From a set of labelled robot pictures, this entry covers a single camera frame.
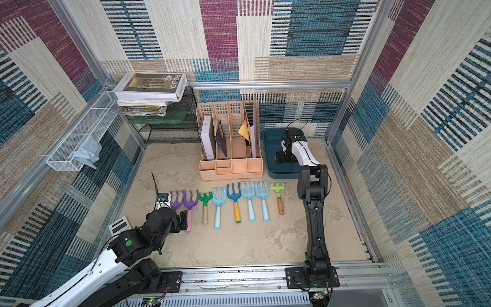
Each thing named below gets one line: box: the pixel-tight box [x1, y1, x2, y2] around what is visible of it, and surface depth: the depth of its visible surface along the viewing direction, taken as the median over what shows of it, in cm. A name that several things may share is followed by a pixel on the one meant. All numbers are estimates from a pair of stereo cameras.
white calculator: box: [108, 216, 132, 237], surface depth 89 cm
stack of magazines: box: [113, 105, 168, 118], surface depth 83 cm
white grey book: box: [200, 115, 217, 160], surface depth 102 cm
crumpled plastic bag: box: [72, 134, 103, 170], surface depth 70 cm
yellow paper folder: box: [237, 118, 250, 142], surface depth 91 cm
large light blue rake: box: [212, 187, 227, 230], surface depth 96 cm
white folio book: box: [112, 71, 188, 102], surface depth 85 cm
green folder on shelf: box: [127, 110, 188, 125], surface depth 96 cm
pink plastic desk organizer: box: [196, 99, 264, 182], surface depth 104 cm
